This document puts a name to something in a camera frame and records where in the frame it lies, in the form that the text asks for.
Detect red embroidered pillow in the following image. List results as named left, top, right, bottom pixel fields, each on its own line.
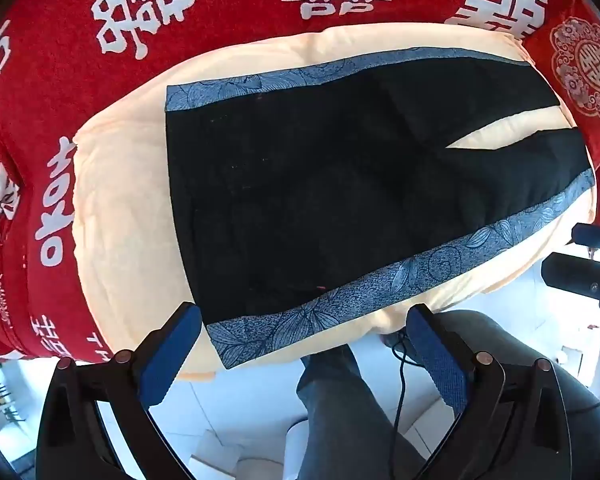
left=524, top=0, right=600, bottom=226

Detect person's grey jeans legs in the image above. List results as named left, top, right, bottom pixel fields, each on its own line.
left=297, top=310, right=600, bottom=479

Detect black pants with patterned trim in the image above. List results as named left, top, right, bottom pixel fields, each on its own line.
left=166, top=47, right=594, bottom=368

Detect red sofa cover with characters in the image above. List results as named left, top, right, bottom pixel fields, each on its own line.
left=0, top=0, right=572, bottom=362

